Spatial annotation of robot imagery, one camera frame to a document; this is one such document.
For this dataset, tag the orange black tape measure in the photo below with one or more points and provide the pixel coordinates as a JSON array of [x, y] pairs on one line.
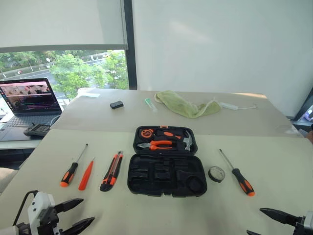
[[146, 134]]

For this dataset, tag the green capped clear tube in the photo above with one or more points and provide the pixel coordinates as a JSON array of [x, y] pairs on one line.
[[149, 104]]

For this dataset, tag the white roller blind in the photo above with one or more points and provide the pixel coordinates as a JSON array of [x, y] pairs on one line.
[[61, 22]]

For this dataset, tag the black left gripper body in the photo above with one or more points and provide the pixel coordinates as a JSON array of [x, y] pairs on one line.
[[49, 218]]

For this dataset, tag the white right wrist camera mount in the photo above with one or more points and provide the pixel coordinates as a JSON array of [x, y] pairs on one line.
[[309, 222]]

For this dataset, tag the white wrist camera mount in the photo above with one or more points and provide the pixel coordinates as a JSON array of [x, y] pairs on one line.
[[40, 203], [309, 222]]

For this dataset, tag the open black laptop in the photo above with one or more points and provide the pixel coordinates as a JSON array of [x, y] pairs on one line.
[[29, 98]]

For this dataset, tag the black handheld controller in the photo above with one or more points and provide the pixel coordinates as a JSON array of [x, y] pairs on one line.
[[36, 129]]

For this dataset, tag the clear plastic bag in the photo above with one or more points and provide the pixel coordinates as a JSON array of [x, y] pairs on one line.
[[89, 92]]

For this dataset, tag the orange test pen screwdriver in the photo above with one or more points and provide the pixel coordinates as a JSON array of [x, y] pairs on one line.
[[85, 176]]

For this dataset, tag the green towel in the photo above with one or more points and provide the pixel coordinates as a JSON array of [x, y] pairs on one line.
[[181, 105]]

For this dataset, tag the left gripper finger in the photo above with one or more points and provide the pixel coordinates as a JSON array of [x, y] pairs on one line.
[[69, 204], [78, 226]]

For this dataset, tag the silver claw hammer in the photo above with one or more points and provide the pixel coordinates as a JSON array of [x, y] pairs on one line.
[[188, 142]]

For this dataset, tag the black tool case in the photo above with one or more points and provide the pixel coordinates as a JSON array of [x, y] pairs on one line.
[[156, 176]]

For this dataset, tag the small black box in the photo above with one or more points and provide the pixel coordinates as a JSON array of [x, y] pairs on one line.
[[116, 105]]

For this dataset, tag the black electrical tape roll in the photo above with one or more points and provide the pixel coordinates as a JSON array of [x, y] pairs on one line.
[[210, 174]]

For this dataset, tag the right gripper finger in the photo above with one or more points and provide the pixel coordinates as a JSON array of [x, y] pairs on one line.
[[278, 215], [254, 233]]

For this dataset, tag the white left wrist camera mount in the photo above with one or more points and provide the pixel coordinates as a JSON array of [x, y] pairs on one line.
[[40, 203]]

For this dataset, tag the black orange utility knife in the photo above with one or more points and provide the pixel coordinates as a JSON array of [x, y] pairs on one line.
[[110, 176]]

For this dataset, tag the beige cushion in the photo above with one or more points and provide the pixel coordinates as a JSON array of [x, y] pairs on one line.
[[6, 178]]

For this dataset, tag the black framed screen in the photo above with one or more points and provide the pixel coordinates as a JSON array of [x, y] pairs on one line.
[[305, 107]]

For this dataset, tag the white side desk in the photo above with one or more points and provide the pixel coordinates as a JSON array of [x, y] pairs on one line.
[[19, 145]]

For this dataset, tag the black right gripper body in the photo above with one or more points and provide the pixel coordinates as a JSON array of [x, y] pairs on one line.
[[299, 226]]

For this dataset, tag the dark window frame post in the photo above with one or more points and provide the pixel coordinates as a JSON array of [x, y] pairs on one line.
[[130, 49]]

